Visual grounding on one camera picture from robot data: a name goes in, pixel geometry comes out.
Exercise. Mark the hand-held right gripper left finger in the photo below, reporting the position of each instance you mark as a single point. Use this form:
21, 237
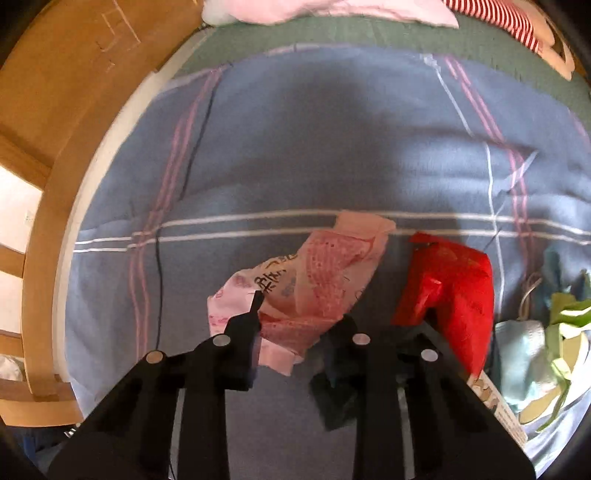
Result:
240, 332

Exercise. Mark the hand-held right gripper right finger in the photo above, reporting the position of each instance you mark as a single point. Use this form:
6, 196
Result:
364, 360

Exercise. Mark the pink printed plastic bag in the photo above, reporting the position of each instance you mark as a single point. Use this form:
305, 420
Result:
323, 277

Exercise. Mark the red wrapper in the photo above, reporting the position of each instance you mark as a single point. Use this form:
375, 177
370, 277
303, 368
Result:
452, 286

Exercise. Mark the white printed packet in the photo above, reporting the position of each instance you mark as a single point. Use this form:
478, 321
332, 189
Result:
498, 406

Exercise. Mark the light blue face mask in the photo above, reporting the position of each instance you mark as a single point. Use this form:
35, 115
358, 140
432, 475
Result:
521, 360

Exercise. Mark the blue striped blanket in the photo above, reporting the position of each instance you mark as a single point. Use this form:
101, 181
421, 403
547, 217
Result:
300, 161

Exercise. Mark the yellow-green wrapper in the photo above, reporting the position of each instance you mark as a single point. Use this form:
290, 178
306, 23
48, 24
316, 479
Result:
572, 318

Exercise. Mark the light blue cushion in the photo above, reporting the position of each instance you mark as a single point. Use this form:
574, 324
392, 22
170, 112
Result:
217, 14

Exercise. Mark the green bed mat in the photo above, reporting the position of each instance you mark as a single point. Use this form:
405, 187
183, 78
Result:
369, 34

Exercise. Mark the pink pillow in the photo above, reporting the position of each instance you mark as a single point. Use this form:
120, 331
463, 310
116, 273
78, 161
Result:
346, 9

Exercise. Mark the wooden bunk bed frame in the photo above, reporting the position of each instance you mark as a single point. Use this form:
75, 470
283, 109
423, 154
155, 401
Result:
69, 92

